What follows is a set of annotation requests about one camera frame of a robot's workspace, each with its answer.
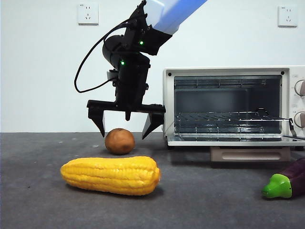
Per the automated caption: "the oven door with beige handle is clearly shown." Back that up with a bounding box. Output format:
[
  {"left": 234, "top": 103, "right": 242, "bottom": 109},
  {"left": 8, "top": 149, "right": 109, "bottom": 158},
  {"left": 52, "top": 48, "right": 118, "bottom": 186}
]
[{"left": 166, "top": 133, "right": 305, "bottom": 163}]

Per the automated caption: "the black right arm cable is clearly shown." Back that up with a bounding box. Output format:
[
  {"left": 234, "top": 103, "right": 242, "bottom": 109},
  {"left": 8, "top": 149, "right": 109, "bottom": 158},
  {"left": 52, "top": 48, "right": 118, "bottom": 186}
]
[{"left": 74, "top": 21, "right": 126, "bottom": 94}]

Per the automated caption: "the purple eggplant with green stem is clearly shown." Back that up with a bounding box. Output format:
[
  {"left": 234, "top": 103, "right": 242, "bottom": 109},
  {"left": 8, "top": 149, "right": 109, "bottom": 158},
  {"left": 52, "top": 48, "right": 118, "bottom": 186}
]
[{"left": 261, "top": 157, "right": 305, "bottom": 199}]

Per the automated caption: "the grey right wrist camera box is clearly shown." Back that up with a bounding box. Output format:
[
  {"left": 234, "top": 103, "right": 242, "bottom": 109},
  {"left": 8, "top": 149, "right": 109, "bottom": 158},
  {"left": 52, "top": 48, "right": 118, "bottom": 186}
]
[{"left": 106, "top": 69, "right": 119, "bottom": 81}]

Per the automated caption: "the beige round oven knob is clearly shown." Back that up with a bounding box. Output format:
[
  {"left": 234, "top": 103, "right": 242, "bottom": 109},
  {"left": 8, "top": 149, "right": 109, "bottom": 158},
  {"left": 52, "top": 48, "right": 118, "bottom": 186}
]
[
  {"left": 295, "top": 80, "right": 305, "bottom": 96},
  {"left": 293, "top": 111, "right": 305, "bottom": 128}
]

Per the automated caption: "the cream white toaster oven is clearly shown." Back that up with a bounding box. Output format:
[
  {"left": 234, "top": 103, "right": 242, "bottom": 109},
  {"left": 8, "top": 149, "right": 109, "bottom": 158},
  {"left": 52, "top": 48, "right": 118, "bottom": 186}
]
[{"left": 163, "top": 66, "right": 305, "bottom": 151}]

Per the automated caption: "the wire oven rack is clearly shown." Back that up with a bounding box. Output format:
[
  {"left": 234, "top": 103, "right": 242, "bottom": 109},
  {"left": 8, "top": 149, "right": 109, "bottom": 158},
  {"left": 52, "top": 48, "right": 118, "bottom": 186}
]
[{"left": 175, "top": 108, "right": 293, "bottom": 127}]

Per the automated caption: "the brown round potato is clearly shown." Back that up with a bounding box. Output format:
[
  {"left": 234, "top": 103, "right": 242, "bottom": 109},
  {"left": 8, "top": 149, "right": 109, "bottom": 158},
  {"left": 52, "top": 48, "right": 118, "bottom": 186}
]
[{"left": 104, "top": 128, "right": 136, "bottom": 155}]

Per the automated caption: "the white wall socket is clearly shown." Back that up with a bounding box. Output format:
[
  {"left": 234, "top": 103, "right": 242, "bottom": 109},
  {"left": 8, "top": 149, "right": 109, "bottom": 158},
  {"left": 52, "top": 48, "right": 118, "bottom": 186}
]
[
  {"left": 277, "top": 6, "right": 299, "bottom": 28},
  {"left": 77, "top": 2, "right": 99, "bottom": 26}
]

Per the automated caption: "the yellow corn cob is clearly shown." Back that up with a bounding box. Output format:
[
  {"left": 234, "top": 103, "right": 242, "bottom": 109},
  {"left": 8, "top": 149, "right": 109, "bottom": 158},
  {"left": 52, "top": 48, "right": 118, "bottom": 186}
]
[{"left": 60, "top": 156, "right": 162, "bottom": 197}]

